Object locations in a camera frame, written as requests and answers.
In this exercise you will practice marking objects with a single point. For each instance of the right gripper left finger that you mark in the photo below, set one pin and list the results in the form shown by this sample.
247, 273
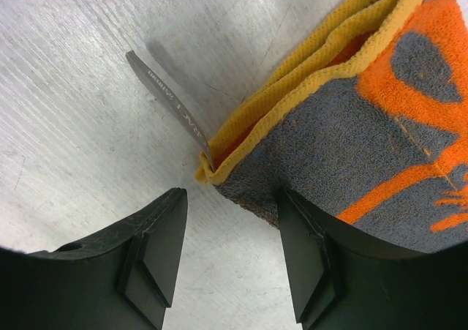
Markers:
120, 277

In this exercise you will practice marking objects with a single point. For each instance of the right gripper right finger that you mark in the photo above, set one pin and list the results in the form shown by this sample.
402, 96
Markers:
343, 278

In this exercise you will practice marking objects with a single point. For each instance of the grey orange-edged towel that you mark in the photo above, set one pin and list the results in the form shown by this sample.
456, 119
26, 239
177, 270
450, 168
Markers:
366, 119

